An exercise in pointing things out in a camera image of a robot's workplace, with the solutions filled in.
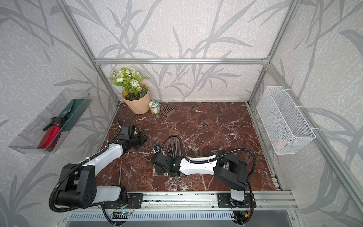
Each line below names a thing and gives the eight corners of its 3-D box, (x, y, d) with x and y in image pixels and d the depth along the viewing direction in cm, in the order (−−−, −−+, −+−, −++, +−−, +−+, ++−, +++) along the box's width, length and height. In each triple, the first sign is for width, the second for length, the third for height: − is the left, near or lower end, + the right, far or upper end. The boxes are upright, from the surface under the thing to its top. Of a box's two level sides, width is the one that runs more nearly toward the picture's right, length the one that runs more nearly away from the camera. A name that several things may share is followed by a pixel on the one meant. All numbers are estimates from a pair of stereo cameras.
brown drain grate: (159, 111, 117) (159, 109, 115) (166, 105, 121) (166, 103, 119) (168, 116, 113) (168, 114, 111) (175, 110, 118) (175, 108, 116)
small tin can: (149, 114, 114) (147, 108, 108) (151, 106, 119) (149, 99, 113) (159, 114, 114) (158, 108, 108) (161, 106, 120) (159, 99, 113)
